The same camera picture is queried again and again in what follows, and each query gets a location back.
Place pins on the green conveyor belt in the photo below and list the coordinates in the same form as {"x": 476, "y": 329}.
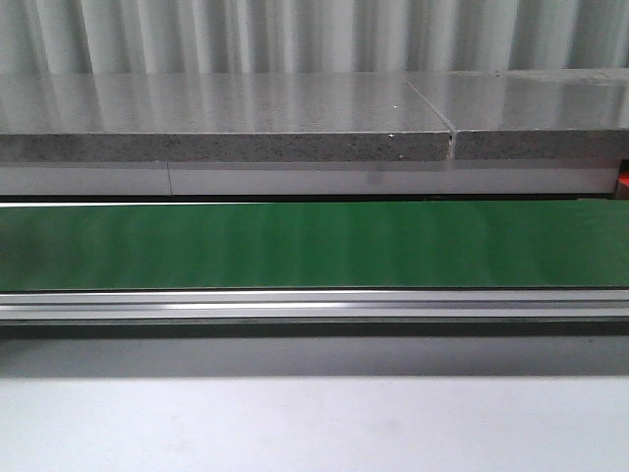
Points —
{"x": 451, "y": 244}

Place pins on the white panel under slabs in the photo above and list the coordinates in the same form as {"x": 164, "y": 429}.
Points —
{"x": 448, "y": 177}

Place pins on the grey stone slab left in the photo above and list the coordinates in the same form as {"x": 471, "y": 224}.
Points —
{"x": 353, "y": 117}

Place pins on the grey stone slab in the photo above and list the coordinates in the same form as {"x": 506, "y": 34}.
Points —
{"x": 522, "y": 115}
{"x": 353, "y": 117}

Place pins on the grey stone slab right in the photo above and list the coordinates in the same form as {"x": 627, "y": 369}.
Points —
{"x": 522, "y": 115}

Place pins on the red object behind conveyor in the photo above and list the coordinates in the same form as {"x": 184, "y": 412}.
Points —
{"x": 621, "y": 191}

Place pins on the white curtain backdrop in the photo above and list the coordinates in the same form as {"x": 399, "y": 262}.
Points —
{"x": 60, "y": 37}

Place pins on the aluminium conveyor side rail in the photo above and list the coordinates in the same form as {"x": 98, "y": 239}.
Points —
{"x": 311, "y": 305}

